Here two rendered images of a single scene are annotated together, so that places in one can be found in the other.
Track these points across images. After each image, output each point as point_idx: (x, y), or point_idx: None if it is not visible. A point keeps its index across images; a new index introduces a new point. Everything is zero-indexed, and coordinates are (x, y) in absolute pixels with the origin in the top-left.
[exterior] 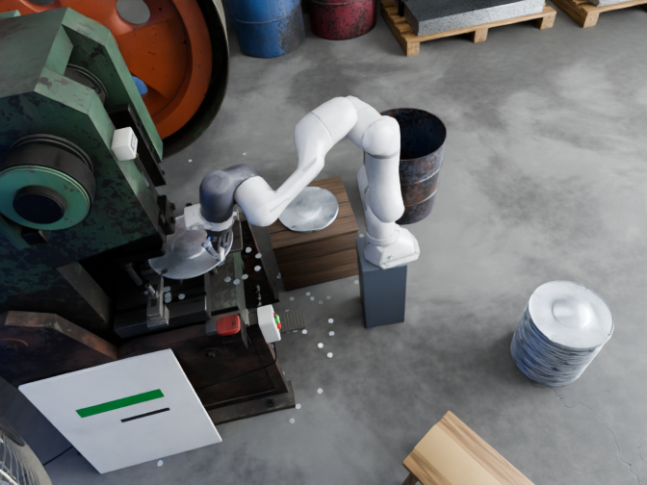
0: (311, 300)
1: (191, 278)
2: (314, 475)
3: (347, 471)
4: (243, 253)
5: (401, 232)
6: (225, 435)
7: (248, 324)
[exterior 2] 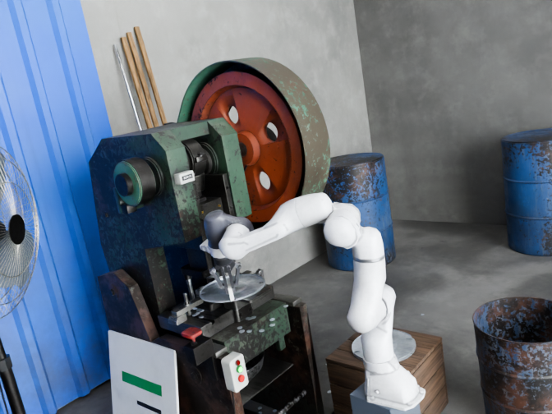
0: None
1: (218, 311)
2: None
3: None
4: (295, 343)
5: (401, 373)
6: None
7: (216, 356)
